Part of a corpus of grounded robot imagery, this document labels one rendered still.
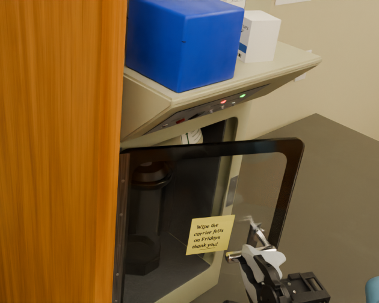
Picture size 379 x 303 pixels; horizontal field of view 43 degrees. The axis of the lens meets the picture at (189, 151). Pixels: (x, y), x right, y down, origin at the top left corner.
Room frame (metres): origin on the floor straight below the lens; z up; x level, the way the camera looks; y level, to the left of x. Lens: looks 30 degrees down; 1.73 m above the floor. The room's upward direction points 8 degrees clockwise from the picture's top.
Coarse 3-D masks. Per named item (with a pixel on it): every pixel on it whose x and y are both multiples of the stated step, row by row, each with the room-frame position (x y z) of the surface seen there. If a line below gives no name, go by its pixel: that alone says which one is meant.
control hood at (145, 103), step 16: (288, 48) 0.76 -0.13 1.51; (240, 64) 0.65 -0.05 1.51; (256, 64) 0.66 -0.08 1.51; (272, 64) 0.67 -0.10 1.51; (288, 64) 0.68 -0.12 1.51; (304, 64) 0.70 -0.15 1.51; (128, 80) 0.55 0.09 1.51; (144, 80) 0.55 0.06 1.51; (240, 80) 0.59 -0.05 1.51; (256, 80) 0.61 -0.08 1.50; (272, 80) 0.66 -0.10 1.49; (288, 80) 0.74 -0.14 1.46; (128, 96) 0.55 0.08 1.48; (144, 96) 0.53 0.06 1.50; (160, 96) 0.51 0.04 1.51; (176, 96) 0.51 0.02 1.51; (192, 96) 0.52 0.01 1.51; (208, 96) 0.55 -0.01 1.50; (224, 96) 0.60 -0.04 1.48; (256, 96) 0.75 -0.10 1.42; (128, 112) 0.55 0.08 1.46; (144, 112) 0.53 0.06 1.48; (160, 112) 0.51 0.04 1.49; (128, 128) 0.55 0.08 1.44; (144, 128) 0.54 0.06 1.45
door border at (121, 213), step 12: (120, 156) 0.58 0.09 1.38; (120, 168) 0.58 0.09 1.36; (120, 180) 0.58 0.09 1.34; (120, 192) 0.58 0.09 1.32; (120, 204) 0.58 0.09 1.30; (120, 216) 0.58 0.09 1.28; (120, 228) 0.58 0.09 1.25; (120, 240) 0.58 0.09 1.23; (120, 252) 0.58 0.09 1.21; (120, 264) 0.58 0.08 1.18; (120, 276) 0.58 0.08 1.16; (120, 288) 0.58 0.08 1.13; (120, 300) 0.58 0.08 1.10
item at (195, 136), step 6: (192, 132) 0.74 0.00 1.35; (198, 132) 0.76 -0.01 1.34; (174, 138) 0.71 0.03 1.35; (180, 138) 0.72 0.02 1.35; (186, 138) 0.73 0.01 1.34; (192, 138) 0.74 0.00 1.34; (198, 138) 0.75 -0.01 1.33; (156, 144) 0.70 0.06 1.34; (162, 144) 0.70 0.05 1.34; (168, 144) 0.70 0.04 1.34; (174, 144) 0.71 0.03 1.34; (180, 144) 0.72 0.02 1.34
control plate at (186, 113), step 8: (256, 88) 0.66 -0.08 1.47; (232, 96) 0.62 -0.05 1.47; (248, 96) 0.70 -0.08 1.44; (208, 104) 0.59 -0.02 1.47; (216, 104) 0.62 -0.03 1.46; (224, 104) 0.66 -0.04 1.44; (176, 112) 0.54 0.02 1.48; (184, 112) 0.56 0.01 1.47; (192, 112) 0.59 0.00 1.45; (208, 112) 0.66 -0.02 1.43; (168, 120) 0.56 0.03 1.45; (176, 120) 0.59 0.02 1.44; (160, 128) 0.59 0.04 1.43
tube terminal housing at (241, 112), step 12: (252, 0) 0.78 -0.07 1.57; (264, 0) 0.80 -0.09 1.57; (228, 108) 0.77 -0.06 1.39; (240, 108) 0.79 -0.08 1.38; (192, 120) 0.70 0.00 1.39; (204, 120) 0.72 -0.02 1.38; (216, 120) 0.74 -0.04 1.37; (228, 120) 0.81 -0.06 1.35; (240, 120) 0.80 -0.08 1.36; (156, 132) 0.64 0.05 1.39; (168, 132) 0.66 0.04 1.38; (180, 132) 0.68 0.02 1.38; (228, 132) 0.82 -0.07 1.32; (240, 132) 0.80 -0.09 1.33; (120, 144) 0.59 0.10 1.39; (132, 144) 0.61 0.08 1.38; (144, 144) 0.63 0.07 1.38
